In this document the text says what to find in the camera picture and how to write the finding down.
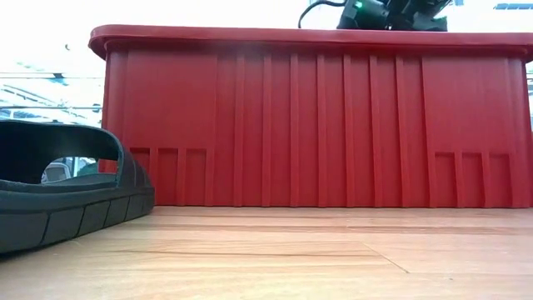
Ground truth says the red plastic bin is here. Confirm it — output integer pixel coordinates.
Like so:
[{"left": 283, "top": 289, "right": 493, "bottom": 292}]
[{"left": 87, "top": 23, "right": 533, "bottom": 209}]

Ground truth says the black foam slide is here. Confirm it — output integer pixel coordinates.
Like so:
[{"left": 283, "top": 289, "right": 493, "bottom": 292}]
[{"left": 0, "top": 119, "right": 156, "bottom": 255}]

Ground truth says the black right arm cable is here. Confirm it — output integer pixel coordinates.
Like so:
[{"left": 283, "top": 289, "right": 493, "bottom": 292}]
[{"left": 297, "top": 0, "right": 347, "bottom": 29}]

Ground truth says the grey office chair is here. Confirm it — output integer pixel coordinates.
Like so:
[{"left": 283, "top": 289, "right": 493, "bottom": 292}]
[{"left": 40, "top": 160, "right": 72, "bottom": 184}]

